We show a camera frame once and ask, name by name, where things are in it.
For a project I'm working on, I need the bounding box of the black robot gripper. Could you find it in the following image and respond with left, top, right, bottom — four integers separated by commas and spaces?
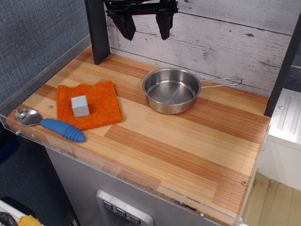
102, 0, 179, 41

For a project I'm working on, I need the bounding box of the light blue cube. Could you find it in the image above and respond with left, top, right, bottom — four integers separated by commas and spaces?
71, 95, 90, 118

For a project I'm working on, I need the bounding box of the orange folded cloth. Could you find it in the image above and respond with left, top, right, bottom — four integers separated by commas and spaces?
56, 81, 124, 130

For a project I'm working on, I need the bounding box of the grey toy fridge cabinet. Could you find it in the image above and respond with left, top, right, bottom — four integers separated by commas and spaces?
46, 148, 211, 226

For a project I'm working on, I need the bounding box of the silver dispenser button panel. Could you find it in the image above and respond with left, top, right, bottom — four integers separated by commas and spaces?
96, 189, 154, 226

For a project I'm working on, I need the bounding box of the white ribbed appliance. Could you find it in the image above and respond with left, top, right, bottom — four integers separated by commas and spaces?
257, 89, 301, 190

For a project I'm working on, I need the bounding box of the yellow object bottom left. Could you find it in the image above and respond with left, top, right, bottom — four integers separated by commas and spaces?
18, 215, 42, 226

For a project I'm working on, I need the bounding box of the dark grey left post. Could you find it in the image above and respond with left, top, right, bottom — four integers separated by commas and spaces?
85, 0, 111, 65

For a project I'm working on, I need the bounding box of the dark grey post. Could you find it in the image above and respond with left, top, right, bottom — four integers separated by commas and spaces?
264, 15, 301, 117
85, 0, 111, 65

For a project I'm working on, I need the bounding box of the metal pot with wire handle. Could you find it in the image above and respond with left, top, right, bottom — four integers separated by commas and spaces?
142, 67, 243, 115

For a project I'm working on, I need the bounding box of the dark grey right post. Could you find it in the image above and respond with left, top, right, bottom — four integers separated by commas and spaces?
264, 15, 301, 117

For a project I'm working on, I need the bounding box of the metal spoon with blue handle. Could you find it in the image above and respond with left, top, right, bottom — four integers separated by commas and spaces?
15, 108, 86, 142

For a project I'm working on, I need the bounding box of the clear acrylic guard rail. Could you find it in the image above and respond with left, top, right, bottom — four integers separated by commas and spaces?
7, 47, 269, 226

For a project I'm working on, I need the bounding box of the black cable bottom left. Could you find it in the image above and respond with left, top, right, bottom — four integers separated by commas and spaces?
0, 211, 19, 226

